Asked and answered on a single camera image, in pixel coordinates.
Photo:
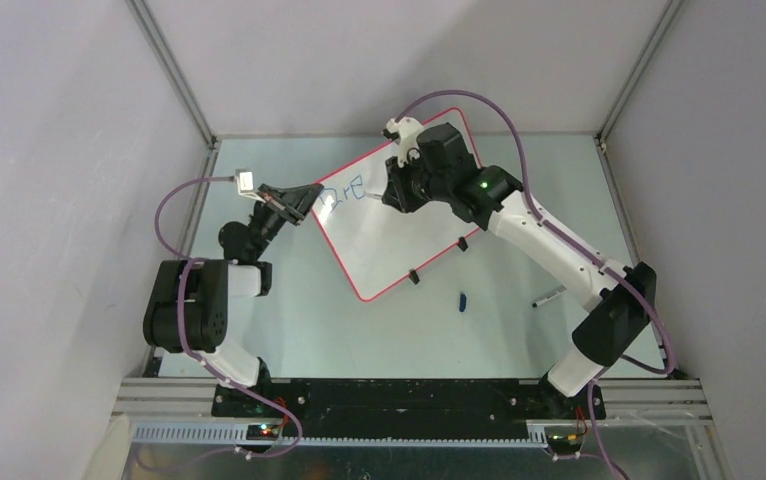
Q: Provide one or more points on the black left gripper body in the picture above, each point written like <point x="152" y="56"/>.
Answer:
<point x="280" y="205"/>

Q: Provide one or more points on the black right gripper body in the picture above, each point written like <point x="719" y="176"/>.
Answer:
<point x="411" y="182"/>

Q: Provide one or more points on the pink-framed whiteboard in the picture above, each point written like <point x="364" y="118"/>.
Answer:
<point x="376" y="246"/>

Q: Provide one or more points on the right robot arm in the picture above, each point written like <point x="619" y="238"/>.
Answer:
<point x="434" y="165"/>

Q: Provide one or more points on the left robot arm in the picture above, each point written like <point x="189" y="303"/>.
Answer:
<point x="187" y="312"/>

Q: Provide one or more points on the black marker pen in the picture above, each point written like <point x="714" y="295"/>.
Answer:
<point x="543" y="299"/>

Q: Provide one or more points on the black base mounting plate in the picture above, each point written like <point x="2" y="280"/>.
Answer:
<point x="407" y="409"/>

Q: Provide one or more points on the left controller board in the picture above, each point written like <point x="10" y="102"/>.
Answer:
<point x="263" y="432"/>

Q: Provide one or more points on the controller board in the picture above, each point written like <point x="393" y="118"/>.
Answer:
<point x="263" y="432"/>
<point x="567" y="446"/>

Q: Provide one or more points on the right controller board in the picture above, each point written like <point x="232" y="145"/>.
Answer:
<point x="567" y="446"/>

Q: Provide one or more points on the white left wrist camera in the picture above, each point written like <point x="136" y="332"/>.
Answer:
<point x="245" y="184"/>

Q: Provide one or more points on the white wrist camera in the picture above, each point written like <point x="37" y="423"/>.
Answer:
<point x="245" y="184"/>
<point x="403" y="132"/>

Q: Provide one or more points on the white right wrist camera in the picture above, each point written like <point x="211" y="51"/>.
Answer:
<point x="403" y="132"/>

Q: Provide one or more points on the aluminium frame rail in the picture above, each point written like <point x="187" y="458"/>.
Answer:
<point x="167" y="409"/>

